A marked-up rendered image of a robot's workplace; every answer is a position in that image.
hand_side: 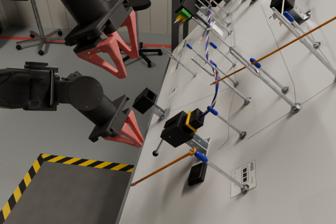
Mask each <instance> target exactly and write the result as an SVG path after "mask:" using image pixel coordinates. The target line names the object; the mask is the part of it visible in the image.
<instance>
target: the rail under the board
mask: <svg viewBox="0 0 336 224"><path fill-rule="evenodd" d="M170 60H171V57H169V60H168V63H167V66H166V69H165V72H164V75H163V78H162V81H161V84H160V87H159V91H158V94H157V97H156V100H155V104H157V102H158V98H159V95H160V92H161V89H162V86H163V83H164V79H165V76H166V73H167V70H168V67H169V64H170ZM153 114H154V113H153V112H151V115H150V118H149V121H148V124H147V127H146V130H145V133H144V136H143V139H144V142H142V143H141V144H142V146H141V147H140V149H139V152H138V155H137V158H136V161H135V164H134V167H133V170H132V173H131V176H130V179H129V182H128V185H127V189H126V192H125V195H124V198H123V201H122V204H121V207H120V210H119V213H118V216H117V219H116V222H115V224H119V222H120V219H121V215H122V212H123V209H124V206H125V203H126V200H127V196H128V193H129V190H130V187H129V186H130V185H131V184H132V181H133V177H134V174H135V171H136V168H137V165H138V162H139V158H140V155H141V152H142V149H143V146H144V143H145V140H146V136H147V133H148V130H149V127H150V124H151V121H152V117H153Z"/></svg>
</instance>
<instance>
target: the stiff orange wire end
mask: <svg viewBox="0 0 336 224"><path fill-rule="evenodd" d="M192 149H193V150H194V151H193V153H192V151H189V152H188V153H187V154H185V155H183V156H181V157H179V158H178V159H176V160H174V161H172V162H170V163H169V164H167V165H165V166H163V167H161V168H160V169H158V170H156V171H154V172H152V173H151V174H149V175H147V176H145V177H143V178H142V179H140V180H138V181H136V182H133V183H132V184H131V185H130V186H129V187H133V186H135V185H136V184H138V183H140V182H141V181H143V180H145V179H147V178H149V177H151V176H152V175H154V174H156V173H158V172H160V171H162V170H163V169H165V168H167V167H169V166H171V165H173V164H175V163H176V162H178V161H180V160H182V159H184V158H186V157H187V156H193V155H194V154H195V152H196V148H195V147H193V148H192Z"/></svg>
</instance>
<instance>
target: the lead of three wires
mask: <svg viewBox="0 0 336 224"><path fill-rule="evenodd" d="M213 73H214V78H215V80H216V81H218V80H219V78H218V73H217V71H216V70H214V72H213ZM219 84H220V82H218V83H216V84H215V95H214V98H213V101H212V103H211V107H212V108H213V107H214V106H215V104H216V100H217V98H218V95H219ZM209 112H210V111H209V110H208V109H207V110H206V111H205V112H204V113H202V114H201V115H199V117H200V118H203V117H204V116H205V115H207V114H208V113H209Z"/></svg>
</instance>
